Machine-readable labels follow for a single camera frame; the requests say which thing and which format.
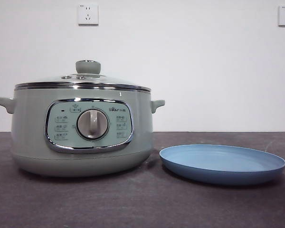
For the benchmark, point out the glass lid with green knob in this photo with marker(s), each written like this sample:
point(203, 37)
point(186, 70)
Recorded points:
point(88, 67)

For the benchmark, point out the blue round plate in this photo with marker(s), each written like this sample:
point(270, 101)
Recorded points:
point(218, 164)

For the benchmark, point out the pale green electric steamer pot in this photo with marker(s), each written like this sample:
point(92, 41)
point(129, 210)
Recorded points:
point(28, 133)

